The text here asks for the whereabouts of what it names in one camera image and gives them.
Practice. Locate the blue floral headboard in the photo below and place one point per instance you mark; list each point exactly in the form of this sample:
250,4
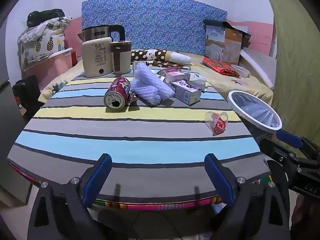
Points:
155,22

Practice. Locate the white bed side rail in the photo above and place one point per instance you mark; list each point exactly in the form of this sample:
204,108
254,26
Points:
260,65

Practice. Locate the dark red paper bag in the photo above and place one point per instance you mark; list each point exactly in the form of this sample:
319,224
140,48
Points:
74,58

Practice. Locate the clear plastic cup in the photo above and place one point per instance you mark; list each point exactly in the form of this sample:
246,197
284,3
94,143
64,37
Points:
208,120

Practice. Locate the brown polka dot blanket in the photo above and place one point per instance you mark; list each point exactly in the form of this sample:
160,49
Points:
160,64

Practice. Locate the red and brown toy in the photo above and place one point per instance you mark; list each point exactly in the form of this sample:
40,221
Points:
19,106

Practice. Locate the grey cabinet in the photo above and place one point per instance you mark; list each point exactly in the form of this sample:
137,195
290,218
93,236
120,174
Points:
10,142

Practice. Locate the brown polka dot pillow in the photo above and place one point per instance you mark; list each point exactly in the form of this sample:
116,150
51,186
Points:
140,54

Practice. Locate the purple and white carton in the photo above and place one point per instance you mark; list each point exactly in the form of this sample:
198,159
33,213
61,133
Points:
185,90

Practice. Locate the beige and brown lidded mug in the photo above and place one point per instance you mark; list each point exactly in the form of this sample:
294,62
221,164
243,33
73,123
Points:
121,62

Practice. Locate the clear plastic container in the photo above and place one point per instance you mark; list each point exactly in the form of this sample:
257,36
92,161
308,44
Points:
240,71

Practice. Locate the green curtain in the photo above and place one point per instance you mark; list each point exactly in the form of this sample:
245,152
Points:
295,55

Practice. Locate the cardboard quilt box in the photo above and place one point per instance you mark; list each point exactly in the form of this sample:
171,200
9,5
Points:
225,47

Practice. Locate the red drink can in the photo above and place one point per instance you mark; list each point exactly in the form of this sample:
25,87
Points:
118,87

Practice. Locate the white foam fruit net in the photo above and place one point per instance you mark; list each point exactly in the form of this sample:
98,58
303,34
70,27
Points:
147,72
145,92

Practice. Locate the striped tablecloth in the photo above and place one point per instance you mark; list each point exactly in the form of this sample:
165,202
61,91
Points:
125,135

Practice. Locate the white-rimmed bin with plastic bag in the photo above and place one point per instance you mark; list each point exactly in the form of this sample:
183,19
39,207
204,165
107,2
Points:
260,110

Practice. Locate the steel and beige electric kettle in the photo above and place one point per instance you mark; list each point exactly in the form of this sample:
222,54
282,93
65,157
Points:
96,60

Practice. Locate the pink storage box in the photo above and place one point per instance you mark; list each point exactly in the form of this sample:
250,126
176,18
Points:
57,67

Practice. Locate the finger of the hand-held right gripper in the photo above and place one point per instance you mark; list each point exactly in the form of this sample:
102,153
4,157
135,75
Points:
290,138
271,148

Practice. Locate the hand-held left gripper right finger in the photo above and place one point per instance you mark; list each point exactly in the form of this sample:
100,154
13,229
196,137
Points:
220,177

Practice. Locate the black bag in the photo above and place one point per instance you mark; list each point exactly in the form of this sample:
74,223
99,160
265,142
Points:
28,90

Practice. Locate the tissue pack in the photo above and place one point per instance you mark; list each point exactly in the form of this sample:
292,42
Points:
197,81

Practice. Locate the pink and white carton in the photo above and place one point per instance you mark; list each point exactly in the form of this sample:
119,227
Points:
175,78

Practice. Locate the red plaid cloth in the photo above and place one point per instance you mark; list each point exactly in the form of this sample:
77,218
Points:
220,67

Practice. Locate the pineapple print quilt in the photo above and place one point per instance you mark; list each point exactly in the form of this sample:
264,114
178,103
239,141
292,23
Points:
42,42

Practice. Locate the yellow bed sheet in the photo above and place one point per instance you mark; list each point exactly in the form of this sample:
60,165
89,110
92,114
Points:
225,85

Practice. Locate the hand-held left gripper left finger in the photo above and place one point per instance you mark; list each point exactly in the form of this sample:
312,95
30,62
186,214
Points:
100,175

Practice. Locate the red snack wrapper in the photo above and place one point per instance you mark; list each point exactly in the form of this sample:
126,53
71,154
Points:
219,127

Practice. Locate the black clothes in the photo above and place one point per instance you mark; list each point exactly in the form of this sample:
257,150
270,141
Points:
45,15

